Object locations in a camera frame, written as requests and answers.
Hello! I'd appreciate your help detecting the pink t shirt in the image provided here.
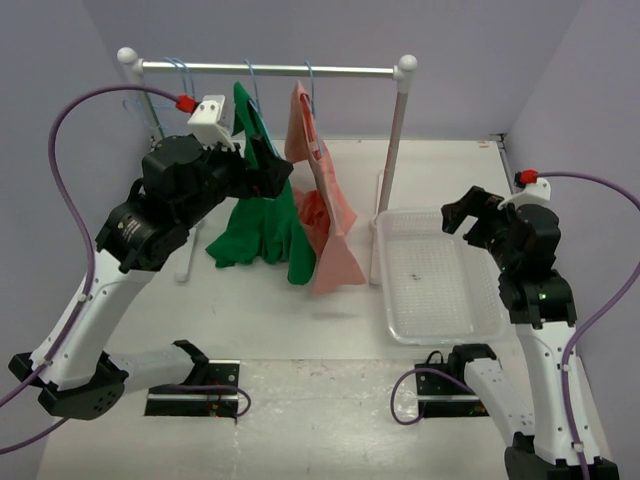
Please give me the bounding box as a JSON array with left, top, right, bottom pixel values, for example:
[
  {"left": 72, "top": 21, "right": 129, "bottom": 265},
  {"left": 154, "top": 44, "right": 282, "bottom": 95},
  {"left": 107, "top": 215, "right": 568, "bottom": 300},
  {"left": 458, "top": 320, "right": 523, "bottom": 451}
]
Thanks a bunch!
[{"left": 285, "top": 82, "right": 366, "bottom": 296}]

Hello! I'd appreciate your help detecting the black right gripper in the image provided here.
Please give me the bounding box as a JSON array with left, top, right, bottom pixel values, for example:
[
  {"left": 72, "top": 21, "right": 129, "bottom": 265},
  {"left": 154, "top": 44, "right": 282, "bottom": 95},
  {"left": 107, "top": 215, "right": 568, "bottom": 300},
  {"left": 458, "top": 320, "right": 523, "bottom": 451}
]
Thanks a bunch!
[{"left": 442, "top": 185, "right": 518, "bottom": 270}]

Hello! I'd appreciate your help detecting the white metal clothes rack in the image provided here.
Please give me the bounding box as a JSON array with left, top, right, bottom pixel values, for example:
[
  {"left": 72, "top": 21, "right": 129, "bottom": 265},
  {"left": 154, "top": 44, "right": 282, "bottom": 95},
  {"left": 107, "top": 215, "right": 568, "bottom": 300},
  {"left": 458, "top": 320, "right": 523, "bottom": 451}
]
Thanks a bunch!
[{"left": 117, "top": 46, "right": 419, "bottom": 286}]

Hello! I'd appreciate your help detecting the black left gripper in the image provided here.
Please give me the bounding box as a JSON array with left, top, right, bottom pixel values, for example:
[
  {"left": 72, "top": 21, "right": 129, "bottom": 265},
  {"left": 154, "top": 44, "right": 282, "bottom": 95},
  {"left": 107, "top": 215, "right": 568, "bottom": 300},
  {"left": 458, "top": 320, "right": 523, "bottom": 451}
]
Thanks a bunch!
[{"left": 177, "top": 131, "right": 293, "bottom": 229}]

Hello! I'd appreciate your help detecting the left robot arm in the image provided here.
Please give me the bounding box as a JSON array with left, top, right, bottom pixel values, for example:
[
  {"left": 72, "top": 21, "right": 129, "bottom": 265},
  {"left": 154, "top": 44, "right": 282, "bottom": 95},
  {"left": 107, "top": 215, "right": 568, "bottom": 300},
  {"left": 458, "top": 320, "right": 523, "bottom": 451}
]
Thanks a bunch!
[{"left": 9, "top": 134, "right": 293, "bottom": 421}]

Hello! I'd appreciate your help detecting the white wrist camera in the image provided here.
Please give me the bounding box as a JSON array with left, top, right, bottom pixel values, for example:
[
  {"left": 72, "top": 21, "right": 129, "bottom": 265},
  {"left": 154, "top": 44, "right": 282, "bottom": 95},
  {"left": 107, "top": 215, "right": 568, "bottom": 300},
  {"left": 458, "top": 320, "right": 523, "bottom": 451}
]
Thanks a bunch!
[
  {"left": 187, "top": 95, "right": 233, "bottom": 148},
  {"left": 498, "top": 169, "right": 551, "bottom": 210}
]

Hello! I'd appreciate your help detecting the empty blue wire hanger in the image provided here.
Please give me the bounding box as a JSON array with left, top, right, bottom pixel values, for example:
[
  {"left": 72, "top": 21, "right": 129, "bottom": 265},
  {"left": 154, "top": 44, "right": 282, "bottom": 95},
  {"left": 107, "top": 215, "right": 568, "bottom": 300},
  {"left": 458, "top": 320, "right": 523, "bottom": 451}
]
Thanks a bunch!
[{"left": 122, "top": 57, "right": 196, "bottom": 128}]

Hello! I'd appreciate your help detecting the green t shirt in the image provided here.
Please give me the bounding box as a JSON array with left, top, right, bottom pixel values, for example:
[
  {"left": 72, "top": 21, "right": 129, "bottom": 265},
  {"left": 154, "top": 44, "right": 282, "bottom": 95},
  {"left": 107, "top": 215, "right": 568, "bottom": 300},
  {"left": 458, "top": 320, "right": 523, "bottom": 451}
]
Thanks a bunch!
[{"left": 206, "top": 82, "right": 316, "bottom": 285}]

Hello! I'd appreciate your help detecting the clear plastic tray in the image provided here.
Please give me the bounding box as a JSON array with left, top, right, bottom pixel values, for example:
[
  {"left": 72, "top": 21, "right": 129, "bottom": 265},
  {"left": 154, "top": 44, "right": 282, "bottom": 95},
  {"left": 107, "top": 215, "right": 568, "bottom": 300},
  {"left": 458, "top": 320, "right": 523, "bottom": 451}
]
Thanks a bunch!
[{"left": 376, "top": 208, "right": 508, "bottom": 346}]

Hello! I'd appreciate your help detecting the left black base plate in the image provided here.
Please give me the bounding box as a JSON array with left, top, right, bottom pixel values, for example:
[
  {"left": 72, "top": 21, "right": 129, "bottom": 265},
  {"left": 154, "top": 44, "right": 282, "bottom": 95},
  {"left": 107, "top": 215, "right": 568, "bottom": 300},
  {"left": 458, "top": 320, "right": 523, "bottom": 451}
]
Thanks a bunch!
[{"left": 144, "top": 360, "right": 247, "bottom": 419}]

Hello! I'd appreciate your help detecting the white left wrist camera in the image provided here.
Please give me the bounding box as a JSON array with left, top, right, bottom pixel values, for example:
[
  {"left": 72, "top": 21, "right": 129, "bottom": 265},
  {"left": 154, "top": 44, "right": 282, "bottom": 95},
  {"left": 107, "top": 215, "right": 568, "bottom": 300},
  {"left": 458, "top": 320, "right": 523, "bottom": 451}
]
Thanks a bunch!
[{"left": 187, "top": 95, "right": 233, "bottom": 148}]

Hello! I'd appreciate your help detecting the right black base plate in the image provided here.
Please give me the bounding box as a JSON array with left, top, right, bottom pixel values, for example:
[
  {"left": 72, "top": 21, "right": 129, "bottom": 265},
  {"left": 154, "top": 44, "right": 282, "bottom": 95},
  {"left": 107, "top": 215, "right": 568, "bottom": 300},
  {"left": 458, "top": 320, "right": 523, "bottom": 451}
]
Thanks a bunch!
[{"left": 415, "top": 372, "right": 488, "bottom": 419}]

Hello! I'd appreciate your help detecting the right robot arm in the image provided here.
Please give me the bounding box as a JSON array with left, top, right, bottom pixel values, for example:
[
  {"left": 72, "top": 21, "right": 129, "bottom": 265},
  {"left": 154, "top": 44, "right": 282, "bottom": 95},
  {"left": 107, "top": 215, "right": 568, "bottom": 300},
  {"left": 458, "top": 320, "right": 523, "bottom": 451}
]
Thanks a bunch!
[{"left": 441, "top": 186, "right": 620, "bottom": 479}]

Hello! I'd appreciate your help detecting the blue hanger of pink shirt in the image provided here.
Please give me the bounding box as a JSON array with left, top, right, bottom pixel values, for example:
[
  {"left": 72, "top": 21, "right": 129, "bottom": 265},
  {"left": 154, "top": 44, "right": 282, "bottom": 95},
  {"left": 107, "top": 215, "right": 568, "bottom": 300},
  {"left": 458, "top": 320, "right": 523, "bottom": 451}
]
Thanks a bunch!
[{"left": 304, "top": 60, "right": 317, "bottom": 120}]

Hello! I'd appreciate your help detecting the blue hanger of green shirt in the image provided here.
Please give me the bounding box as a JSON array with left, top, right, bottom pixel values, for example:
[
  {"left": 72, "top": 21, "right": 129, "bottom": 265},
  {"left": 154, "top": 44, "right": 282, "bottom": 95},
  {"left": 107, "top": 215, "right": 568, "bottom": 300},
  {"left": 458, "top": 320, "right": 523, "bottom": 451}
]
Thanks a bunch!
[{"left": 244, "top": 58, "right": 278, "bottom": 153}]

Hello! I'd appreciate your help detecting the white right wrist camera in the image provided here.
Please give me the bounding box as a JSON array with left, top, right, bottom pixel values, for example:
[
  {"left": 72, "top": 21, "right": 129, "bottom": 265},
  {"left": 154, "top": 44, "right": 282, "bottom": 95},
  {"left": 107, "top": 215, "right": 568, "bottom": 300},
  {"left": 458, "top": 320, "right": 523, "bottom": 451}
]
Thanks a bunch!
[{"left": 498, "top": 169, "right": 551, "bottom": 210}]

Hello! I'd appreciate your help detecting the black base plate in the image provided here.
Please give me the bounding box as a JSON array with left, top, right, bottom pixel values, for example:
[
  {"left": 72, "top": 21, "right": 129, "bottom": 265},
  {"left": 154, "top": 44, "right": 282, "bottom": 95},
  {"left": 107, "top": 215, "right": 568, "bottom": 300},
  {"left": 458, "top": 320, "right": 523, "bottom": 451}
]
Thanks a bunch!
[
  {"left": 415, "top": 372, "right": 488, "bottom": 419},
  {"left": 144, "top": 360, "right": 247, "bottom": 419}
]

